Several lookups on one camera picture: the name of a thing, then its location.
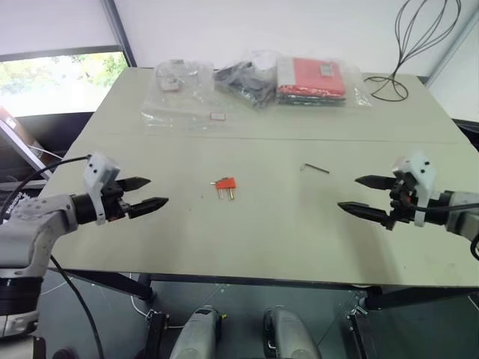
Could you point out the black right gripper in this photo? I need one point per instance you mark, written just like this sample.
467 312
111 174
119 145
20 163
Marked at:
402 202

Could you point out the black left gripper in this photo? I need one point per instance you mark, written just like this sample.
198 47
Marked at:
114 202

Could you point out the small metal hex key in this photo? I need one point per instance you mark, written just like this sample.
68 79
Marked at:
316 168

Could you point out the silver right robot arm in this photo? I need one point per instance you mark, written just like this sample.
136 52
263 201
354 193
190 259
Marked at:
460 220

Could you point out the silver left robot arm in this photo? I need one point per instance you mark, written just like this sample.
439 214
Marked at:
33 224

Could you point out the flat clear plastic bag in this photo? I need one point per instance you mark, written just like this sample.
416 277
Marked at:
176 116

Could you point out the crumpled clear plastic wrap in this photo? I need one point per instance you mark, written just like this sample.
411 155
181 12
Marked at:
360 98

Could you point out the clear bag with small parts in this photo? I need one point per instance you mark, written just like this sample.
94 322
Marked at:
176 76

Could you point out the red flat package stack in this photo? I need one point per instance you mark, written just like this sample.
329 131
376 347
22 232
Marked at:
314 80

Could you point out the brown cardboard box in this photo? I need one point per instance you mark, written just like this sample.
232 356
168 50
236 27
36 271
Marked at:
18 138

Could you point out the grey left robot leg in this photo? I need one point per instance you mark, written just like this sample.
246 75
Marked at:
198 333

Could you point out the grey robot leg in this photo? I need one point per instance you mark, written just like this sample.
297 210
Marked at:
198 333
290 333

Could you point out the bag of black parts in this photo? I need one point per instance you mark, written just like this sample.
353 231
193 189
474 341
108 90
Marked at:
247 86

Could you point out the grey right robot leg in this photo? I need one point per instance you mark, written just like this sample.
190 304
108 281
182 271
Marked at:
290 333

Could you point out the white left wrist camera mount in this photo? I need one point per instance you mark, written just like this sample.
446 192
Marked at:
96 168

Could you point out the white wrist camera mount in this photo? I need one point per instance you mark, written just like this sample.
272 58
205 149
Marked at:
96 168
423 175

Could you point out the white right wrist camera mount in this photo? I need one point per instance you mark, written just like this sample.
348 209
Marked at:
423 175

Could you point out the black metal table frame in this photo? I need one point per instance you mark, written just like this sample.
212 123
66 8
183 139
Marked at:
112 284

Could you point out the black metal support post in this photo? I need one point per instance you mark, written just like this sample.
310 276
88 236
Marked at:
157 336
357 336

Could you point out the window with black frame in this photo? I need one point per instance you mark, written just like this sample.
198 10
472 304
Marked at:
45 82

